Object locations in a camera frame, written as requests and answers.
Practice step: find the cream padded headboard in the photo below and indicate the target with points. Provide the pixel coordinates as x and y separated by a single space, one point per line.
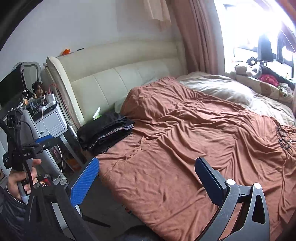
95 78

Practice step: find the white bedside table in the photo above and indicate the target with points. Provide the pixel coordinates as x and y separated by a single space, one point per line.
39 121

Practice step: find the beige patterned bedding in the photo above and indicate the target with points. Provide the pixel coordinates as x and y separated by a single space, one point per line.
231 90

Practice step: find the pile of clothes and toys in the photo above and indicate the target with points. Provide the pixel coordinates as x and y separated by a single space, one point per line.
258 69

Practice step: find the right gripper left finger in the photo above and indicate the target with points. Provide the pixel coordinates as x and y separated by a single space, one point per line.
82 181

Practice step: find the white mirror frame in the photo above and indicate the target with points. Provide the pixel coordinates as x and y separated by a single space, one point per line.
31 74

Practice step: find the pink curtain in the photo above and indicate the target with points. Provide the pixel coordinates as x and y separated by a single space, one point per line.
200 28

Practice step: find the black folded clothes stack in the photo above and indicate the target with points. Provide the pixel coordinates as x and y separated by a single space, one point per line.
98 135

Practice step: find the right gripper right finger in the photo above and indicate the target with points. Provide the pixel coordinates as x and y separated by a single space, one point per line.
252 222

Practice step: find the beige cloth on wall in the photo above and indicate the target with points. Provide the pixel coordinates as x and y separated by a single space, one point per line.
158 11

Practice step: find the brown bed blanket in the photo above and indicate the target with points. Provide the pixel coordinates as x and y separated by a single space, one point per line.
151 171

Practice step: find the black belt on bed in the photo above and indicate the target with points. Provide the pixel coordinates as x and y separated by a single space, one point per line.
285 140

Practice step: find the person's left hand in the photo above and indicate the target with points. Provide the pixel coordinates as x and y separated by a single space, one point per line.
15 177

